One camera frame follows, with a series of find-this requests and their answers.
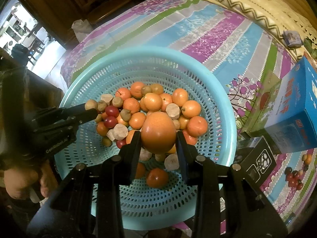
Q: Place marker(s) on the light blue plastic basket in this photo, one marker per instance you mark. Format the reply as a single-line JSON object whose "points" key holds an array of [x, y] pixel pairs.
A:
{"points": [[142, 207]]}

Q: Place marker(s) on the striped floral bed sheet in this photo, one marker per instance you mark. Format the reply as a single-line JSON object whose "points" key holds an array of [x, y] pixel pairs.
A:
{"points": [[237, 51]]}

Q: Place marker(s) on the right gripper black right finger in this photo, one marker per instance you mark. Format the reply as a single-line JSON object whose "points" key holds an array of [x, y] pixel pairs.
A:
{"points": [[187, 160]]}

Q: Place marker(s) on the blue cardboard box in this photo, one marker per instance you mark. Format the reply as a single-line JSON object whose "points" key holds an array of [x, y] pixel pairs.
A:
{"points": [[288, 118]]}

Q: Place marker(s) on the red tomato in row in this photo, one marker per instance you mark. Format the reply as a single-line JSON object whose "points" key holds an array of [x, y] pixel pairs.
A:
{"points": [[289, 177]]}

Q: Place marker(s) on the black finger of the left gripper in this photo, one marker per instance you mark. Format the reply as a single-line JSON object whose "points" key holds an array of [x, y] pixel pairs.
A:
{"points": [[77, 115]]}

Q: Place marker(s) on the dark plum left of pile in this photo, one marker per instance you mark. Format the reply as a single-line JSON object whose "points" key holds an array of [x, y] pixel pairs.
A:
{"points": [[288, 170]]}

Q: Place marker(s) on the orange at back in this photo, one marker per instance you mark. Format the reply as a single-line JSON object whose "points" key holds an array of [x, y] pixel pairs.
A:
{"points": [[308, 159]]}

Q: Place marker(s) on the plastic bag of greens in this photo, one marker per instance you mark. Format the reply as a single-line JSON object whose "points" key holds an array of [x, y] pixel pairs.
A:
{"points": [[308, 44]]}

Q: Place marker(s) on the small purple tissue pack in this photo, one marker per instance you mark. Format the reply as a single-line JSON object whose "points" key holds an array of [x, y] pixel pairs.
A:
{"points": [[292, 39]]}

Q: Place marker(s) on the large orange front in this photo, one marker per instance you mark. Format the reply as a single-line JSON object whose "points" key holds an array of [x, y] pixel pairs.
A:
{"points": [[158, 134]]}

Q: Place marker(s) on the red tomato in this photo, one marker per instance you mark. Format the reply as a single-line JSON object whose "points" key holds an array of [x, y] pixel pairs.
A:
{"points": [[299, 186], [292, 183], [296, 176], [289, 177]]}

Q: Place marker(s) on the cream yellow quilt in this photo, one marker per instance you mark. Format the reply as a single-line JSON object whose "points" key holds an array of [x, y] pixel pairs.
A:
{"points": [[277, 16]]}

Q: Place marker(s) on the tan longan at back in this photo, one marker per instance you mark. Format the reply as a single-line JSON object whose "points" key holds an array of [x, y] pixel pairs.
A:
{"points": [[304, 157]]}

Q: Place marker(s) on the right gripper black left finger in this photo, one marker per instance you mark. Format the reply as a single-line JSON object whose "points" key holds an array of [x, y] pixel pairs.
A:
{"points": [[129, 158]]}

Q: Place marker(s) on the person's left hand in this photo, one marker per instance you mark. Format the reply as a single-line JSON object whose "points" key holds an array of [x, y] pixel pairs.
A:
{"points": [[18, 181]]}

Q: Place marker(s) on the fruit pile in basket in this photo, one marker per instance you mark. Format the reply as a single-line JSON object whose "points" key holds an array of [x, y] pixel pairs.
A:
{"points": [[122, 114]]}

